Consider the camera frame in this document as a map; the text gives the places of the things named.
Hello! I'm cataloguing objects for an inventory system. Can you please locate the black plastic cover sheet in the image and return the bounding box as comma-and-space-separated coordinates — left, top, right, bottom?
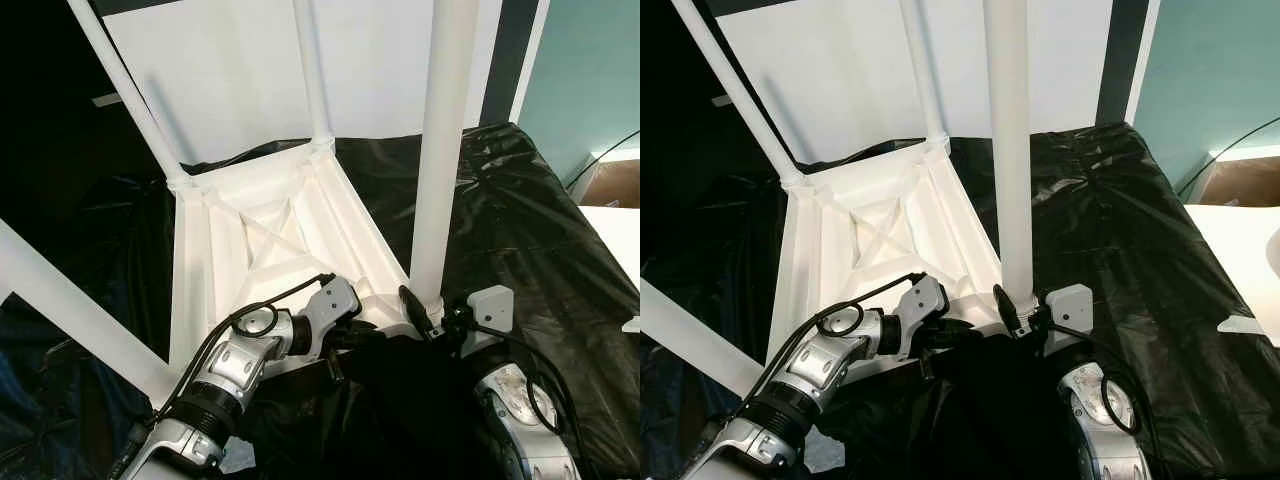
0, 122, 641, 480
640, 122, 1280, 480

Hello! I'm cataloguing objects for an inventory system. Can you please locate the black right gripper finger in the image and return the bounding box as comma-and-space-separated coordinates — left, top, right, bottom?
992, 284, 1027, 336
398, 285, 436, 336

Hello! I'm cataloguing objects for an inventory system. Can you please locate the black door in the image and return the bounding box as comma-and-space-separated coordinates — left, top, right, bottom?
0, 0, 176, 301
640, 0, 791, 301

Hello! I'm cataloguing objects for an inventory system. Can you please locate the thin black wall cable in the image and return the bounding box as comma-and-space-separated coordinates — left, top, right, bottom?
1175, 115, 1280, 198
565, 130, 641, 188

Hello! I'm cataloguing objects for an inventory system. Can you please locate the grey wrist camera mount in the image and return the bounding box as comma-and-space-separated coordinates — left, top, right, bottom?
1045, 285, 1097, 357
898, 275, 952, 357
300, 275, 364, 357
465, 285, 517, 357

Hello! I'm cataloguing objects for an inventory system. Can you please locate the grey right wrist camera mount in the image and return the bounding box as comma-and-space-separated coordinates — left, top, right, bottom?
1045, 285, 1097, 357
465, 285, 517, 357

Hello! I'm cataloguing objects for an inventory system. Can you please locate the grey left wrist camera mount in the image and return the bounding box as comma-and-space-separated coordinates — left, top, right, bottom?
300, 275, 364, 357
898, 275, 952, 357

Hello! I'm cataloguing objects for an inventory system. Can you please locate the black vertical wall post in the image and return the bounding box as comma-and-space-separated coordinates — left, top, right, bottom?
478, 0, 542, 129
1095, 0, 1152, 127

